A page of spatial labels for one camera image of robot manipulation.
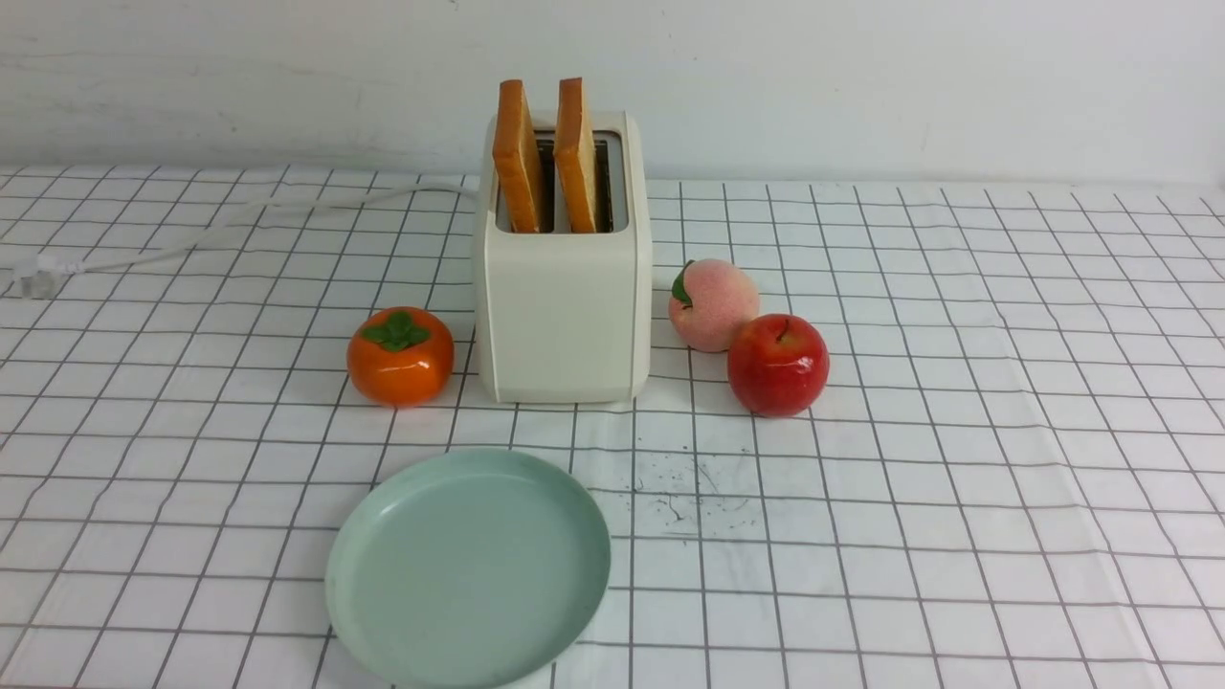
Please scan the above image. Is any white checkered tablecloth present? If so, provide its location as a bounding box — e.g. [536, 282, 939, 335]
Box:
[1, 167, 1224, 688]

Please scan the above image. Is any light green plate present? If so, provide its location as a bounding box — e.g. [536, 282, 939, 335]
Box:
[323, 447, 613, 688]

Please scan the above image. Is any red apple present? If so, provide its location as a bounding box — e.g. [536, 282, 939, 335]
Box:
[726, 313, 831, 417]

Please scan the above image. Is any toast slice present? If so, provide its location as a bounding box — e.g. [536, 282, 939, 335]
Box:
[554, 78, 601, 233]
[492, 78, 546, 233]

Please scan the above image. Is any white power cable with plug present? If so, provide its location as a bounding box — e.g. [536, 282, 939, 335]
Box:
[11, 181, 479, 300]

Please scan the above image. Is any orange persimmon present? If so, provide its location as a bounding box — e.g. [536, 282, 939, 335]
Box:
[345, 308, 454, 409]

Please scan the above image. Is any cream white toaster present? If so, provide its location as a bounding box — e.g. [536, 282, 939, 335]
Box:
[472, 112, 655, 403]

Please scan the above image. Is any pink peach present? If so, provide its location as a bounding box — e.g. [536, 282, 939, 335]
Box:
[668, 257, 761, 353]

